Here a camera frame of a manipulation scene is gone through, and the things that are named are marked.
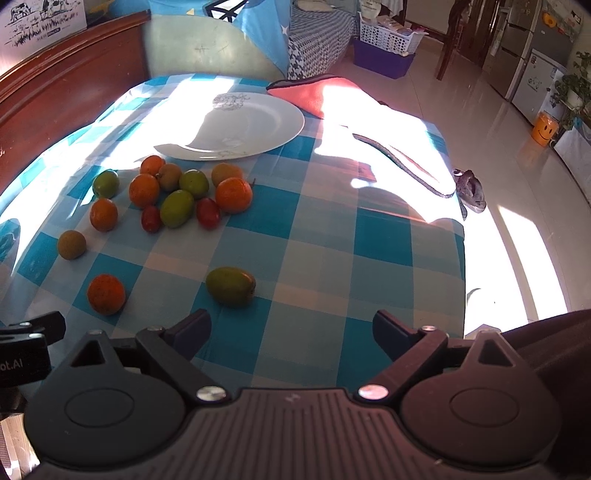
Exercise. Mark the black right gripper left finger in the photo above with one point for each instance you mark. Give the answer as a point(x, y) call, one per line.
point(166, 354)

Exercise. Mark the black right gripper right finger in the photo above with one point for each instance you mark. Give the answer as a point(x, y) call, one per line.
point(413, 353)

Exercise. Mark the green jujube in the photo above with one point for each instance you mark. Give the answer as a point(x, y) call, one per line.
point(176, 209)
point(194, 182)
point(231, 286)

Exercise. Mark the orange tangerine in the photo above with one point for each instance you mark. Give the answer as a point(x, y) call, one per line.
point(103, 215)
point(106, 294)
point(143, 190)
point(151, 165)
point(233, 195)

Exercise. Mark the brown kiwi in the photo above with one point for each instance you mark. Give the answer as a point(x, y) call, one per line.
point(168, 177)
point(224, 171)
point(71, 245)

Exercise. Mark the red tomato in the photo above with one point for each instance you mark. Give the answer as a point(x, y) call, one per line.
point(150, 219)
point(208, 213)

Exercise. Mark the green jujube back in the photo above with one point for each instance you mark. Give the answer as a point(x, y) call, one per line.
point(194, 182)

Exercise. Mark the brown kiwi back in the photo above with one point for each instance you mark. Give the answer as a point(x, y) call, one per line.
point(168, 177)

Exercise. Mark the green round fruit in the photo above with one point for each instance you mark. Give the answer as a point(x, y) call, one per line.
point(106, 184)

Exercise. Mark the orange tangerine back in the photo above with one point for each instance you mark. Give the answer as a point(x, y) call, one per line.
point(151, 165)

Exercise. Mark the blue checkered tablecloth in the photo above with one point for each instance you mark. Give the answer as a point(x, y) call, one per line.
point(335, 233)

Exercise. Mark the grey slipper on floor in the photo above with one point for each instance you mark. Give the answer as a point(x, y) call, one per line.
point(470, 192)

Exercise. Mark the white decorated plate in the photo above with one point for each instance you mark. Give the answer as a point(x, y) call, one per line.
point(225, 127)

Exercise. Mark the orange smiley bucket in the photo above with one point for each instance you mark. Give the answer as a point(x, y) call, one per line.
point(544, 129)

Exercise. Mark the wooden headboard furniture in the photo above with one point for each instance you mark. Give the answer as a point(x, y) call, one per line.
point(66, 86)

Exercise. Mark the small white fridge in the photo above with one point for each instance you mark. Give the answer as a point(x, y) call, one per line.
point(535, 91)

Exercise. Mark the purple storage bin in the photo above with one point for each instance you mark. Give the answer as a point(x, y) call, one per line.
point(379, 61)

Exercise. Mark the potted green plant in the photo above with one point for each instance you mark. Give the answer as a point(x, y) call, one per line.
point(572, 93)

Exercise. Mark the blue green cushioned chair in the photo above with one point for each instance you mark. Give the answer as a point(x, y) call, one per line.
point(231, 38)

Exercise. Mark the white laundry basket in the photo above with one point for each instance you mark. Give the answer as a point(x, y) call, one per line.
point(390, 36)

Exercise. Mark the houndstooth patterned sofa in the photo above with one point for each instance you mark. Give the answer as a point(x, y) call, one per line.
point(319, 35)

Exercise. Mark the milk carton box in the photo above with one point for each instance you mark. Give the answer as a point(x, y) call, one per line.
point(28, 26)

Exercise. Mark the silver refrigerator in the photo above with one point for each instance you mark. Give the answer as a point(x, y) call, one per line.
point(549, 27)

